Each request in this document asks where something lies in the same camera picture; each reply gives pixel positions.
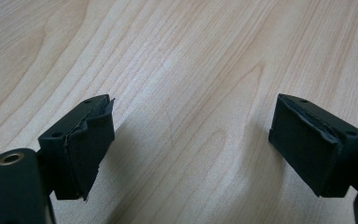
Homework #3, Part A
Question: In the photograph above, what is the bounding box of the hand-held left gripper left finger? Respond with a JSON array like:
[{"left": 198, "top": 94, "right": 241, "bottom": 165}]
[{"left": 37, "top": 93, "right": 117, "bottom": 202}]

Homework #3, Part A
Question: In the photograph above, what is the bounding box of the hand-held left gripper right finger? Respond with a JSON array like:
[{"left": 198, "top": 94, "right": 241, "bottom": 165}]
[{"left": 268, "top": 92, "right": 358, "bottom": 199}]

